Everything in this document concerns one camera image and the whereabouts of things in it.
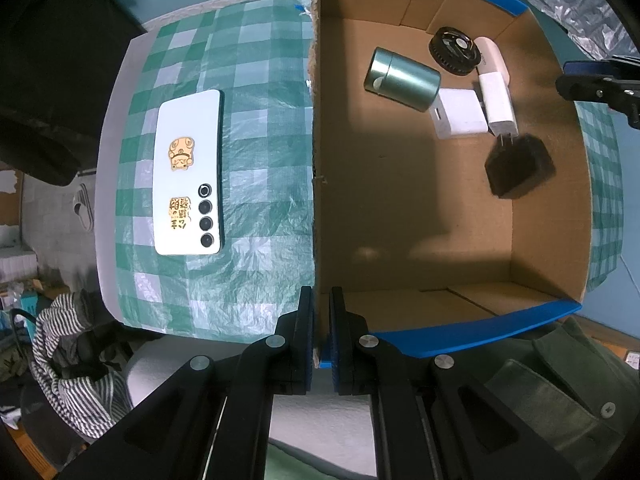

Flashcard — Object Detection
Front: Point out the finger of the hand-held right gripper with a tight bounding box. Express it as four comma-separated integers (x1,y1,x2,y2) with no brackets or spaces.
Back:
556,55,640,129

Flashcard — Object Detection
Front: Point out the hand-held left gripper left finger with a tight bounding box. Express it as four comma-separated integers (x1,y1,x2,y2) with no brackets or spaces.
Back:
60,285,316,480

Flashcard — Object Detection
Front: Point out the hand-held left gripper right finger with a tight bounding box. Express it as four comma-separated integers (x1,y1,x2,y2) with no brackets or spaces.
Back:
330,286,582,480

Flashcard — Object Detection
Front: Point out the white pronged charger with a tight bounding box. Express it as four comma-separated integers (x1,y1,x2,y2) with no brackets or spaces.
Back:
477,72,519,149

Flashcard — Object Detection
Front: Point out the white rounded charger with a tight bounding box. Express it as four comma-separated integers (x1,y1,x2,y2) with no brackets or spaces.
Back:
472,36,511,84

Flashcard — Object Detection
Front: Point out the black power adapter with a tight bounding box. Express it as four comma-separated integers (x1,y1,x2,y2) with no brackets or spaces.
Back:
484,133,557,201

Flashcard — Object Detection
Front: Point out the white square power adapter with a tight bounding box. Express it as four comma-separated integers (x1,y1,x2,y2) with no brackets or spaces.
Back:
428,87,490,140

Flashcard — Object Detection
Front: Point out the black round ribbed cap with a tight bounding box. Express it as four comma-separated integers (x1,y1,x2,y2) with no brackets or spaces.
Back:
429,26,482,77

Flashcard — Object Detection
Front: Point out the cardboard box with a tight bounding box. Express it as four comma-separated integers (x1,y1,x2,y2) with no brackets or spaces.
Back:
307,0,594,370

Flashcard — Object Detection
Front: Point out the green metal cylinder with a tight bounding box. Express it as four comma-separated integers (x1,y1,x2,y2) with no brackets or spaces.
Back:
363,47,442,113

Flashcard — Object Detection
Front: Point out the silver foil bag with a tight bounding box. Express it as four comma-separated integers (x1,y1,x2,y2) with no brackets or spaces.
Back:
510,0,637,61

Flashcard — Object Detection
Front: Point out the light green cloth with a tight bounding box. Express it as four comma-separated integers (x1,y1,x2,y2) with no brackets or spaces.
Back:
266,441,378,480

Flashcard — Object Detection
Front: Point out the green checkered plastic tablecloth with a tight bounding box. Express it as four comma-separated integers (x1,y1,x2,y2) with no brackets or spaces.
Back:
114,0,626,343

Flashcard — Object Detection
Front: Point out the striped cloth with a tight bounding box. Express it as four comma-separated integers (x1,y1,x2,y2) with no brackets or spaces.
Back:
30,290,134,438

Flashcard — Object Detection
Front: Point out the white smartphone with gold stickers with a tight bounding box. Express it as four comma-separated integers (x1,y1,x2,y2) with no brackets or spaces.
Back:
154,88,224,257

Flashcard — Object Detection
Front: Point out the white slipper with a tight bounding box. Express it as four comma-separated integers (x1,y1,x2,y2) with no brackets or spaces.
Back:
72,185,96,233

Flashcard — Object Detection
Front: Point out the brown cardboard piece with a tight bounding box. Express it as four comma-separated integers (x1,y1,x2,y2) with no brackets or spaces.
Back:
0,167,25,226

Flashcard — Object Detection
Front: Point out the dark cloth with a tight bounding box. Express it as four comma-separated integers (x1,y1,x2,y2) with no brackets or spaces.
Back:
0,0,146,186

